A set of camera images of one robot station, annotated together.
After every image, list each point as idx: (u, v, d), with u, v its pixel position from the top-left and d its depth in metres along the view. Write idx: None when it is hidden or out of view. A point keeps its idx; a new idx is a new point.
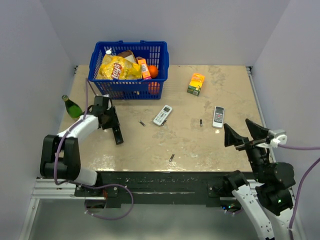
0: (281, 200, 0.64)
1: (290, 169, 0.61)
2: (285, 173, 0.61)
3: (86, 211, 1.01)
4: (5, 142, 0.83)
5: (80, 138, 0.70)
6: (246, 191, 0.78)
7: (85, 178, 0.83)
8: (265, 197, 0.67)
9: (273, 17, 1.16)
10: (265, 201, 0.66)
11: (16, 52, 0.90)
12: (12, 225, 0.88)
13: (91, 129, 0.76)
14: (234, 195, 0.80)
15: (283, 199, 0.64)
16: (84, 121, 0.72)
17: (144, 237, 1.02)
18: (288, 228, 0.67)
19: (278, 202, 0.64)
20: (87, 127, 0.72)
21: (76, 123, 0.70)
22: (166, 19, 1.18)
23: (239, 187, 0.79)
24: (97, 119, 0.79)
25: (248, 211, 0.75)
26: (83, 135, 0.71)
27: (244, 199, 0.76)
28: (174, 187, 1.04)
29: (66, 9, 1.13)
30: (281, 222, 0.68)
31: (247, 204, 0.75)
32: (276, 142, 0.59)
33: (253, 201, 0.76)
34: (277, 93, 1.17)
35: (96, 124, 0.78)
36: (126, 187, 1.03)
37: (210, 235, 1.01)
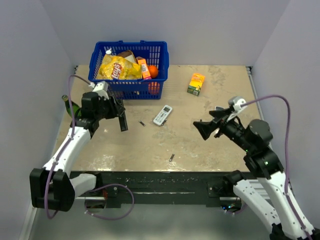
0: (268, 162, 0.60)
1: (263, 123, 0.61)
2: (259, 126, 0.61)
3: (86, 211, 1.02)
4: (5, 143, 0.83)
5: (71, 161, 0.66)
6: (245, 185, 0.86)
7: (84, 187, 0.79)
8: (253, 164, 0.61)
9: (273, 17, 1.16)
10: (253, 167, 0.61)
11: (16, 52, 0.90)
12: (12, 225, 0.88)
13: (82, 145, 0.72)
14: (235, 192, 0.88)
15: (269, 159, 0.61)
16: (73, 145, 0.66)
17: (144, 237, 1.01)
18: (284, 193, 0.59)
19: (265, 165, 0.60)
20: (76, 146, 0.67)
21: (64, 146, 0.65)
22: (166, 19, 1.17)
23: (238, 182, 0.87)
24: (87, 134, 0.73)
25: (249, 202, 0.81)
26: (73, 156, 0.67)
27: (244, 191, 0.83)
28: (174, 187, 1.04)
29: (66, 9, 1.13)
30: (275, 187, 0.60)
31: (247, 196, 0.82)
32: (239, 104, 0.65)
33: (252, 192, 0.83)
34: (277, 93, 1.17)
35: (89, 135, 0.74)
36: (127, 187, 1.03)
37: (211, 235, 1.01)
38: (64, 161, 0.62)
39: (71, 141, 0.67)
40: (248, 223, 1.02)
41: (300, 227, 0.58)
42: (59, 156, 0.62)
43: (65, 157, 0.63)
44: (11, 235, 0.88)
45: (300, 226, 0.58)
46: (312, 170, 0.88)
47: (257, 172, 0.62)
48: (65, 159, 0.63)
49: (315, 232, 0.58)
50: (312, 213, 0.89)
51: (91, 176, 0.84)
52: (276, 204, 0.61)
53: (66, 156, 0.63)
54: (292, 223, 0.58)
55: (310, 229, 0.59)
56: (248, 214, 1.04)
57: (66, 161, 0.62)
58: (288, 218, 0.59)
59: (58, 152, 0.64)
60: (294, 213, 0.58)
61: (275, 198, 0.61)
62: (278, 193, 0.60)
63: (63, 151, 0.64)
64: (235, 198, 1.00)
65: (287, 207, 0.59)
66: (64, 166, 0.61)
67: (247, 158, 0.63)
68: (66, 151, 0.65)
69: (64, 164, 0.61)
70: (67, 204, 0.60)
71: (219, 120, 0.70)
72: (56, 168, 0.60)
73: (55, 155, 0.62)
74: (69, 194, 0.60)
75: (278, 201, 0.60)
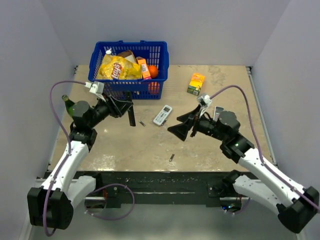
0: (238, 143, 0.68)
1: (228, 113, 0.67)
2: (227, 116, 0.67)
3: (86, 211, 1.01)
4: (5, 143, 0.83)
5: (70, 178, 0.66)
6: (243, 180, 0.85)
7: (84, 192, 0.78)
8: (229, 150, 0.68)
9: (273, 17, 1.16)
10: (229, 152, 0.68)
11: (16, 52, 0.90)
12: (12, 224, 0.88)
13: (81, 160, 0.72)
14: (236, 190, 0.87)
15: (240, 142, 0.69)
16: (71, 162, 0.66)
17: (144, 237, 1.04)
18: (262, 163, 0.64)
19: (237, 146, 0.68)
20: (74, 162, 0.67)
21: (62, 163, 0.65)
22: (166, 19, 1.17)
23: (236, 180, 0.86)
24: (85, 150, 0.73)
25: (251, 195, 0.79)
26: (72, 173, 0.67)
27: (244, 185, 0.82)
28: (174, 188, 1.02)
29: (66, 9, 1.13)
30: (252, 161, 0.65)
31: (248, 189, 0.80)
32: (208, 98, 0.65)
33: (251, 184, 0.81)
34: (277, 93, 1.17)
35: (86, 149, 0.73)
36: (127, 186, 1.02)
37: (210, 235, 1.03)
38: (62, 179, 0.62)
39: (68, 157, 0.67)
40: (248, 223, 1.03)
41: (289, 189, 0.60)
42: (57, 174, 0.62)
43: (63, 175, 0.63)
44: (11, 235, 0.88)
45: (289, 189, 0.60)
46: (312, 171, 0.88)
47: (233, 156, 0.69)
48: (62, 176, 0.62)
49: (307, 190, 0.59)
50: None
51: (90, 180, 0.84)
52: (261, 177, 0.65)
53: (64, 174, 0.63)
54: (281, 188, 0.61)
55: (302, 189, 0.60)
56: (248, 214, 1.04)
57: (63, 178, 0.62)
58: (276, 185, 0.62)
59: (56, 169, 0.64)
60: (277, 178, 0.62)
61: (257, 172, 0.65)
62: (257, 165, 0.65)
63: (61, 168, 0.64)
64: (235, 198, 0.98)
65: (269, 174, 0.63)
66: (62, 184, 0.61)
67: (222, 146, 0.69)
68: (64, 168, 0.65)
69: (61, 182, 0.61)
70: (65, 222, 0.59)
71: (193, 116, 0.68)
72: (54, 187, 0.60)
73: (53, 173, 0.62)
74: (67, 211, 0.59)
75: (260, 173, 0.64)
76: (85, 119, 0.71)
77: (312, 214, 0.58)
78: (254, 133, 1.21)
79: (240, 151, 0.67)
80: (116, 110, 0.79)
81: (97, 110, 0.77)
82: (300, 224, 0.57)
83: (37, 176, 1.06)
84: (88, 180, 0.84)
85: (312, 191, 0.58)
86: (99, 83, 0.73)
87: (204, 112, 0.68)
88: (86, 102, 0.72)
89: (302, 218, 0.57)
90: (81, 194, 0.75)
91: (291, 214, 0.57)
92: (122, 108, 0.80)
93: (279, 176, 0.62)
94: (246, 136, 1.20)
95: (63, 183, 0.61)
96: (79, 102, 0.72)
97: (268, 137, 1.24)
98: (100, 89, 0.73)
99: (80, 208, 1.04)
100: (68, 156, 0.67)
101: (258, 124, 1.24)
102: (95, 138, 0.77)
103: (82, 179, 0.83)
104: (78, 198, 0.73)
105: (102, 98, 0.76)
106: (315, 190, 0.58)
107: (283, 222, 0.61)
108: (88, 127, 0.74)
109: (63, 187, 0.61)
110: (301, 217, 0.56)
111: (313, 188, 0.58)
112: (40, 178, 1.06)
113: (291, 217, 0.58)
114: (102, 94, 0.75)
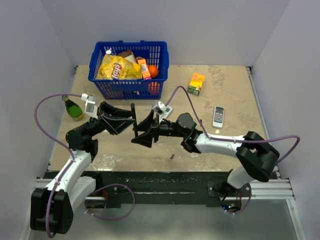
0: (191, 137, 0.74)
1: (184, 114, 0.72)
2: (185, 119, 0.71)
3: (86, 211, 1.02)
4: (5, 142, 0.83)
5: (73, 182, 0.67)
6: (230, 172, 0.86)
7: (84, 194, 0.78)
8: (189, 145, 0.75)
9: (273, 17, 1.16)
10: (189, 148, 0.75)
11: (16, 52, 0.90)
12: (11, 225, 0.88)
13: (83, 168, 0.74)
14: (233, 186, 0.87)
15: (194, 136, 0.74)
16: (74, 166, 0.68)
17: (144, 237, 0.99)
18: (209, 137, 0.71)
19: (191, 139, 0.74)
20: (78, 168, 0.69)
21: (66, 167, 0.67)
22: (166, 19, 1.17)
23: (229, 176, 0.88)
24: (88, 158, 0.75)
25: (239, 178, 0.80)
26: (75, 178, 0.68)
27: (230, 177, 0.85)
28: (174, 188, 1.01)
29: (66, 9, 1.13)
30: (203, 141, 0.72)
31: (235, 175, 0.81)
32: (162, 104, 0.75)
33: (235, 170, 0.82)
34: (277, 93, 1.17)
35: (88, 159, 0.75)
36: (126, 186, 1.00)
37: (211, 235, 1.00)
38: (66, 181, 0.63)
39: (72, 163, 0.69)
40: (248, 224, 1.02)
41: (233, 143, 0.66)
42: (61, 176, 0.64)
43: (67, 178, 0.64)
44: (11, 234, 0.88)
45: (232, 142, 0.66)
46: (312, 171, 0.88)
47: (194, 149, 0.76)
48: (66, 179, 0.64)
49: (246, 136, 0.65)
50: (315, 215, 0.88)
51: (91, 180, 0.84)
52: (215, 148, 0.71)
53: (68, 177, 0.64)
54: (227, 146, 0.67)
55: (243, 137, 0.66)
56: (248, 213, 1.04)
57: (67, 181, 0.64)
58: (223, 146, 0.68)
59: (60, 172, 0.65)
60: (221, 141, 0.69)
61: (212, 146, 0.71)
62: (207, 142, 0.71)
63: (66, 171, 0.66)
64: (236, 198, 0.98)
65: (216, 143, 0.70)
66: (65, 187, 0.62)
67: (182, 143, 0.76)
68: (68, 172, 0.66)
69: (65, 184, 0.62)
70: (65, 227, 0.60)
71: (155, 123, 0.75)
72: (58, 188, 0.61)
73: (57, 176, 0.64)
74: (68, 215, 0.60)
75: (212, 146, 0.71)
76: (83, 144, 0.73)
77: (268, 155, 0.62)
78: None
79: (193, 141, 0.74)
80: (110, 128, 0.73)
81: (91, 127, 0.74)
82: (260, 167, 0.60)
83: (37, 176, 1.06)
84: (88, 180, 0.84)
85: (251, 134, 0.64)
86: (89, 103, 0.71)
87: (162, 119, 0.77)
88: (76, 130, 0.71)
89: (258, 161, 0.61)
90: (81, 195, 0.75)
91: (245, 163, 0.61)
92: (118, 127, 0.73)
93: (222, 139, 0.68)
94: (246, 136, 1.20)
95: (67, 185, 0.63)
96: (69, 134, 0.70)
97: (268, 137, 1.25)
98: (90, 109, 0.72)
99: (80, 208, 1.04)
100: (73, 160, 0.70)
101: (259, 124, 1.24)
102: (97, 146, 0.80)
103: (82, 180, 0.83)
104: (79, 199, 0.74)
105: (94, 115, 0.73)
106: (252, 131, 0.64)
107: (257, 178, 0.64)
108: (89, 144, 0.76)
109: (66, 189, 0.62)
110: (253, 160, 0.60)
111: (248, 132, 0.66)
112: (40, 178, 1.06)
113: (250, 167, 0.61)
114: (93, 112, 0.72)
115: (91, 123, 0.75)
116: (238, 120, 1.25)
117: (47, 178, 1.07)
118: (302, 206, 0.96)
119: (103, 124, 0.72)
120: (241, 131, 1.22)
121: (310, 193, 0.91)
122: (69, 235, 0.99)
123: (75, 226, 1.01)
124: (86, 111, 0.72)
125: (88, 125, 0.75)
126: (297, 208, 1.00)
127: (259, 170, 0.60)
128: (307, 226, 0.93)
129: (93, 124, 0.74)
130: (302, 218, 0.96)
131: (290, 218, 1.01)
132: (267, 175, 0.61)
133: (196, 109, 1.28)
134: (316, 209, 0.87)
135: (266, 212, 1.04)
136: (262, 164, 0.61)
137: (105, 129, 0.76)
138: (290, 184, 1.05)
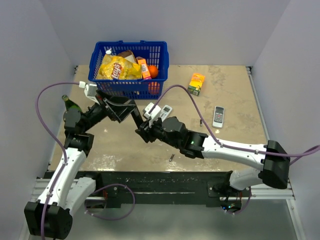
0: (193, 141, 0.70)
1: (170, 118, 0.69)
2: (170, 124, 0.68)
3: (86, 211, 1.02)
4: (5, 142, 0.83)
5: (68, 188, 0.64)
6: (232, 176, 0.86)
7: (82, 195, 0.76)
8: (190, 151, 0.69)
9: (273, 17, 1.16)
10: (191, 153, 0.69)
11: (16, 52, 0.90)
12: (11, 225, 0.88)
13: (79, 168, 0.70)
14: (236, 188, 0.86)
15: (195, 139, 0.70)
16: (66, 171, 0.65)
17: (144, 238, 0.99)
18: (222, 145, 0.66)
19: (191, 144, 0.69)
20: (71, 172, 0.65)
21: (58, 174, 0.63)
22: (166, 19, 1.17)
23: (230, 176, 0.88)
24: (83, 154, 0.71)
25: (245, 182, 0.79)
26: (69, 183, 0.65)
27: (233, 179, 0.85)
28: (174, 187, 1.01)
29: (66, 10, 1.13)
30: (213, 148, 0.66)
31: (239, 180, 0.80)
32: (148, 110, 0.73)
33: (238, 174, 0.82)
34: (277, 94, 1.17)
35: (84, 155, 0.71)
36: (126, 186, 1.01)
37: (210, 235, 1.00)
38: (59, 192, 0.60)
39: (65, 167, 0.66)
40: (248, 224, 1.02)
41: (254, 153, 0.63)
42: (53, 186, 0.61)
43: (60, 187, 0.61)
44: (11, 235, 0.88)
45: (253, 153, 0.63)
46: (312, 171, 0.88)
47: (197, 154, 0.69)
48: (59, 188, 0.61)
49: (267, 146, 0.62)
50: (315, 215, 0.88)
51: (90, 182, 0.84)
52: (227, 157, 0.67)
53: (60, 186, 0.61)
54: (247, 157, 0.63)
55: (263, 146, 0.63)
56: (249, 213, 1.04)
57: (60, 191, 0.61)
58: (242, 157, 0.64)
59: (52, 181, 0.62)
60: (238, 151, 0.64)
61: (221, 155, 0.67)
62: (218, 149, 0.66)
63: (58, 179, 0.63)
64: (235, 199, 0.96)
65: (231, 151, 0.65)
66: (59, 198, 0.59)
67: (182, 150, 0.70)
68: (60, 179, 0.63)
69: (58, 195, 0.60)
70: (65, 232, 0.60)
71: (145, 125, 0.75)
72: (51, 201, 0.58)
73: (50, 185, 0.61)
74: (66, 222, 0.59)
75: (224, 154, 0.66)
76: (79, 127, 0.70)
77: (284, 163, 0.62)
78: (254, 133, 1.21)
79: (197, 147, 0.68)
80: (112, 114, 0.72)
81: (92, 113, 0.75)
82: (282, 178, 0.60)
83: (37, 176, 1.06)
84: (88, 182, 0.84)
85: (272, 143, 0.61)
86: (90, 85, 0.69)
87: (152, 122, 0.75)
88: (74, 111, 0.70)
89: (280, 172, 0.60)
90: (80, 197, 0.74)
91: (269, 175, 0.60)
92: (121, 113, 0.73)
93: (238, 147, 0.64)
94: (246, 135, 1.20)
95: (60, 197, 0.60)
96: (69, 111, 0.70)
97: (268, 137, 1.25)
98: (92, 92, 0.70)
99: (80, 208, 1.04)
100: (64, 164, 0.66)
101: (259, 124, 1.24)
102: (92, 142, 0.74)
103: (82, 182, 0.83)
104: (78, 202, 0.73)
105: (95, 100, 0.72)
106: (272, 140, 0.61)
107: (271, 185, 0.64)
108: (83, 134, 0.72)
109: (60, 200, 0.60)
110: (278, 173, 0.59)
111: (269, 141, 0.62)
112: (40, 178, 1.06)
113: (272, 178, 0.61)
114: (94, 96, 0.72)
115: (89, 112, 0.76)
116: (238, 120, 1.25)
117: (47, 178, 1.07)
118: (302, 206, 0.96)
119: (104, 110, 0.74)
120: (241, 131, 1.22)
121: (310, 194, 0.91)
122: (69, 235, 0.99)
123: (75, 226, 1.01)
124: (87, 95, 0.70)
125: (89, 115, 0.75)
126: (297, 208, 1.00)
127: (282, 181, 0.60)
128: (308, 226, 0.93)
129: (93, 114, 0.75)
130: (303, 218, 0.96)
131: (290, 218, 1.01)
132: (286, 184, 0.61)
133: (197, 108, 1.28)
134: (317, 209, 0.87)
135: (266, 212, 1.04)
136: (282, 174, 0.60)
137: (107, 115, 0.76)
138: (290, 184, 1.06)
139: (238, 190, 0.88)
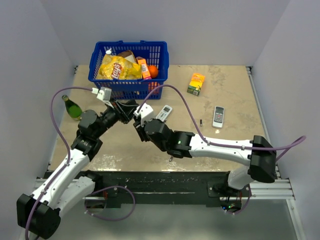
0: (180, 141, 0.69)
1: (152, 121, 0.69)
2: (152, 125, 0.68)
3: (85, 212, 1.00)
4: (4, 142, 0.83)
5: (63, 189, 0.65)
6: (230, 175, 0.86)
7: (77, 197, 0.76)
8: (177, 151, 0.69)
9: (273, 17, 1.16)
10: (178, 152, 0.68)
11: (16, 52, 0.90)
12: (11, 225, 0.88)
13: (80, 170, 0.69)
14: (236, 188, 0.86)
15: (182, 139, 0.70)
16: (65, 171, 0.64)
17: (144, 238, 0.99)
18: (208, 143, 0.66)
19: (178, 143, 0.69)
20: (70, 174, 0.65)
21: (57, 173, 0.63)
22: (166, 19, 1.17)
23: (228, 176, 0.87)
24: (87, 158, 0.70)
25: (242, 181, 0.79)
26: (66, 184, 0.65)
27: (230, 181, 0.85)
28: (174, 187, 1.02)
29: (66, 10, 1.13)
30: (200, 147, 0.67)
31: (235, 179, 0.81)
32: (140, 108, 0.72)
33: (234, 173, 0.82)
34: (277, 94, 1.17)
35: (87, 159, 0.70)
36: (126, 187, 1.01)
37: (210, 235, 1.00)
38: (53, 191, 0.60)
39: (66, 167, 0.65)
40: (248, 224, 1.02)
41: (241, 149, 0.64)
42: (49, 184, 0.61)
43: (55, 187, 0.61)
44: (10, 235, 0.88)
45: (240, 149, 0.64)
46: (312, 170, 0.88)
47: (185, 153, 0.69)
48: (54, 188, 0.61)
49: (253, 141, 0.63)
50: (315, 215, 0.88)
51: (89, 184, 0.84)
52: (215, 155, 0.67)
53: (56, 186, 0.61)
54: (234, 153, 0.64)
55: (249, 142, 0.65)
56: (249, 213, 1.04)
57: (54, 190, 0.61)
58: (229, 153, 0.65)
59: (50, 178, 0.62)
60: (223, 148, 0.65)
61: (209, 153, 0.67)
62: (205, 147, 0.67)
63: (56, 178, 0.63)
64: (235, 198, 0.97)
65: (217, 149, 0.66)
66: (51, 198, 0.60)
67: (169, 151, 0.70)
68: (58, 179, 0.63)
69: (51, 194, 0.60)
70: (48, 233, 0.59)
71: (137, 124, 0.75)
72: (42, 199, 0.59)
73: (46, 183, 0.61)
74: (52, 223, 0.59)
75: (211, 152, 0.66)
76: (91, 129, 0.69)
77: (271, 157, 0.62)
78: (254, 133, 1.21)
79: (185, 146, 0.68)
80: (123, 115, 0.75)
81: (105, 118, 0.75)
82: (269, 171, 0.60)
83: (37, 176, 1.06)
84: (87, 183, 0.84)
85: (258, 139, 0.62)
86: (106, 90, 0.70)
87: (143, 123, 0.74)
88: (91, 113, 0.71)
89: (266, 166, 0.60)
90: (75, 198, 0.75)
91: (256, 170, 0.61)
92: (130, 112, 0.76)
93: (225, 144, 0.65)
94: (246, 135, 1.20)
95: (52, 196, 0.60)
96: (87, 111, 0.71)
97: (268, 137, 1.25)
98: (107, 96, 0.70)
99: (79, 209, 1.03)
100: (66, 163, 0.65)
101: (259, 124, 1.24)
102: (100, 148, 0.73)
103: (81, 182, 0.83)
104: (72, 202, 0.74)
105: (110, 104, 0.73)
106: (258, 135, 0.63)
107: (260, 180, 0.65)
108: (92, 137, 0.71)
109: (52, 200, 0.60)
110: (264, 167, 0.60)
111: (255, 137, 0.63)
112: (40, 178, 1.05)
113: (259, 173, 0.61)
114: (109, 100, 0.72)
115: (103, 116, 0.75)
116: (238, 120, 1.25)
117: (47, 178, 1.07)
118: (302, 207, 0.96)
119: (117, 114, 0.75)
120: (241, 131, 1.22)
121: (310, 194, 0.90)
122: (69, 235, 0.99)
123: (75, 226, 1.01)
124: (103, 99, 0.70)
125: (103, 120, 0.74)
126: (297, 208, 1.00)
127: (269, 175, 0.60)
128: (307, 226, 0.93)
129: (107, 119, 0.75)
130: (303, 218, 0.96)
131: (290, 218, 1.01)
132: (274, 178, 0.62)
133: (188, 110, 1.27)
134: (317, 209, 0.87)
135: (265, 212, 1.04)
136: (269, 168, 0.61)
137: (119, 119, 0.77)
138: (290, 184, 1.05)
139: (239, 190, 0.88)
